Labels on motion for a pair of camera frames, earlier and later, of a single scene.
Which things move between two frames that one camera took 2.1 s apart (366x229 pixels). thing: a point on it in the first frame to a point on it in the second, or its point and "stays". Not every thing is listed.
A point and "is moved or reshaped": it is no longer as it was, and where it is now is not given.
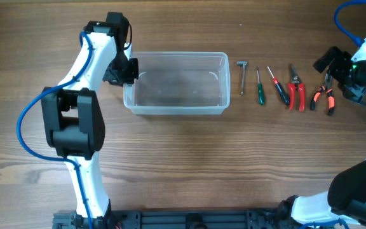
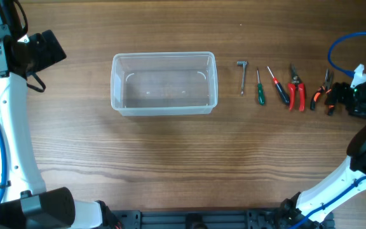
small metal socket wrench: [242, 63] stays
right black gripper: [342, 58] to [340, 93]
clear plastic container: [179, 83] is moved or reshaped
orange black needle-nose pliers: [330, 92] stays
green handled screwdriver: [261, 97] stays
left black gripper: [130, 77] to [51, 51]
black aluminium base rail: [262, 219] stays
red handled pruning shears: [296, 84] stays
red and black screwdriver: [284, 96] stays
